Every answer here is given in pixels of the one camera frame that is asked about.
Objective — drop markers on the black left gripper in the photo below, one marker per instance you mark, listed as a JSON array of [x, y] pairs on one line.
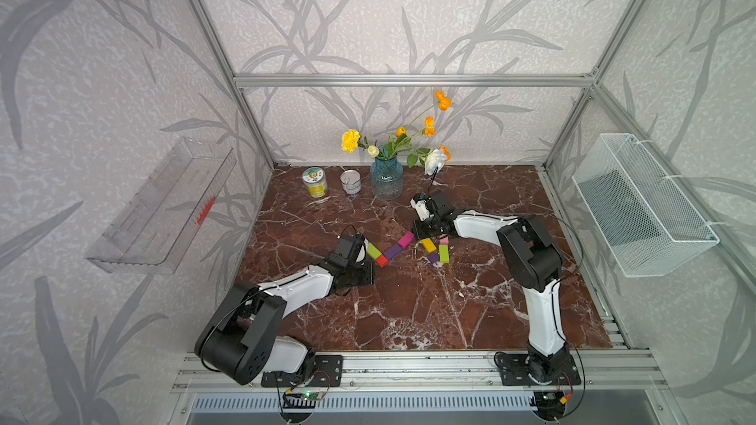
[[368, 274]]

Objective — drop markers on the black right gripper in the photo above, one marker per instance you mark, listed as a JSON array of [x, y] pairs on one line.
[[418, 232]]

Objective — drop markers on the yellow block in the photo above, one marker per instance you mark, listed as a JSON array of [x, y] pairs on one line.
[[428, 245]]

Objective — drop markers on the lime green block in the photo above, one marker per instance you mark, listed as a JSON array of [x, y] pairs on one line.
[[443, 252], [373, 251]]

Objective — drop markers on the magenta block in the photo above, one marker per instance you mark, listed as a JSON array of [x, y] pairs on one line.
[[406, 240]]

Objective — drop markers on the small red block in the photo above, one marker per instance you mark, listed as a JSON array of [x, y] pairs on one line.
[[382, 261]]

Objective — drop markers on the large purple block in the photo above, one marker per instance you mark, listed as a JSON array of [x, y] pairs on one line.
[[393, 252]]

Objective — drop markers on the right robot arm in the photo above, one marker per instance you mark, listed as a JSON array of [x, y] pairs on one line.
[[535, 263]]

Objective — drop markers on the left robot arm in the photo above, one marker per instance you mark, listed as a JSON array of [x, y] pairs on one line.
[[242, 339]]

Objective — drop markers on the yellow orange flower bouquet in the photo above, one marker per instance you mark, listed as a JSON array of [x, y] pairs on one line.
[[401, 142]]

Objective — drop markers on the blue glass vase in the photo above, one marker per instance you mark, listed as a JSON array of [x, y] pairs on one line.
[[387, 178]]

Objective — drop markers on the white tin can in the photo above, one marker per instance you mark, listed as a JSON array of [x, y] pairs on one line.
[[351, 181]]

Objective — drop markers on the yellow green tin can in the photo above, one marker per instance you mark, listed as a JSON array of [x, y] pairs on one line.
[[314, 179]]

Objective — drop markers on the left circuit board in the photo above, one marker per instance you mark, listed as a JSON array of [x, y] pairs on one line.
[[307, 399]]

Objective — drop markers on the circuit board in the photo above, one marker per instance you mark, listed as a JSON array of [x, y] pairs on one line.
[[550, 406], [307, 399]]

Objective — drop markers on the right circuit board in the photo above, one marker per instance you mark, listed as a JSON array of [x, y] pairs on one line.
[[550, 406]]

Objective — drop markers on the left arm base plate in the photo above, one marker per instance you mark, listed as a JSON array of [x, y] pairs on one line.
[[318, 370]]

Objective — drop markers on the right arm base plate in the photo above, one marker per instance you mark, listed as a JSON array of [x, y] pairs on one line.
[[533, 369]]

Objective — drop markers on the clear plastic wall shelf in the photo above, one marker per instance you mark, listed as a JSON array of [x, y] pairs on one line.
[[155, 230]]

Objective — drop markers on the white wire mesh basket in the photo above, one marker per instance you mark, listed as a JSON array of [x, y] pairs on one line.
[[649, 224]]

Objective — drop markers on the aluminium frame post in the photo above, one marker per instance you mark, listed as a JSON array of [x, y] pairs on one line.
[[206, 26]]

